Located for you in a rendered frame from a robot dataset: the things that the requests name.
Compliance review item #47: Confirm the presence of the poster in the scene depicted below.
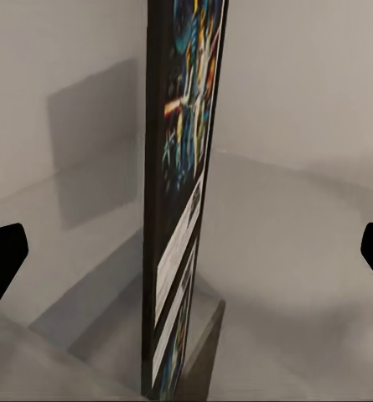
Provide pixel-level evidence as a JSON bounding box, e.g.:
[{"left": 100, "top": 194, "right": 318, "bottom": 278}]
[{"left": 142, "top": 0, "right": 230, "bottom": 359}]

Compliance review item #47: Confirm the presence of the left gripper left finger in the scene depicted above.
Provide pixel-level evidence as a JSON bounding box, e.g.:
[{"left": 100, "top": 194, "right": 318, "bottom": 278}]
[{"left": 0, "top": 223, "right": 28, "bottom": 300}]

